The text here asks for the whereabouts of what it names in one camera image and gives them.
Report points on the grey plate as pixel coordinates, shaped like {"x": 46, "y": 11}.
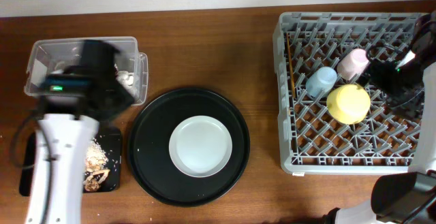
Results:
{"x": 200, "y": 146}

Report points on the pink cup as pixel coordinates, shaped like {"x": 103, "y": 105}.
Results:
{"x": 353, "y": 64}

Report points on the round black serving tray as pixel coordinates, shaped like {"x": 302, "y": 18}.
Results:
{"x": 148, "y": 153}

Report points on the grey dishwasher rack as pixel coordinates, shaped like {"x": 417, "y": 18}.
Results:
{"x": 313, "y": 142}

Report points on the blue cup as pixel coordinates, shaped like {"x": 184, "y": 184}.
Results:
{"x": 322, "y": 81}

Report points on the white tissue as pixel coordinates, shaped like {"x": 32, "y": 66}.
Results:
{"x": 129, "y": 81}

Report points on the black rectangular tray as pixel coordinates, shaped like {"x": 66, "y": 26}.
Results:
{"x": 108, "y": 140}

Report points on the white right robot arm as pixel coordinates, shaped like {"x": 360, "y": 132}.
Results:
{"x": 407, "y": 197}

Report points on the yellow bowl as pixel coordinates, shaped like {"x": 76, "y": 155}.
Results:
{"x": 348, "y": 104}

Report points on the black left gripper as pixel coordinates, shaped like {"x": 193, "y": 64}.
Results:
{"x": 129, "y": 98}

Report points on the clear plastic waste bin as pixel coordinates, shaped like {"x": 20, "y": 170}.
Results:
{"x": 54, "y": 55}

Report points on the food scraps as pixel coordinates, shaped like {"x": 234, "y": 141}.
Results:
{"x": 96, "y": 171}

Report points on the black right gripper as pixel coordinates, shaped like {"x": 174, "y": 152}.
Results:
{"x": 409, "y": 107}

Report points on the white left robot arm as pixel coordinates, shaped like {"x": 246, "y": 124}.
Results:
{"x": 61, "y": 144}

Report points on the wooden chopstick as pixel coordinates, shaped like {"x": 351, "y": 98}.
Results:
{"x": 289, "y": 55}

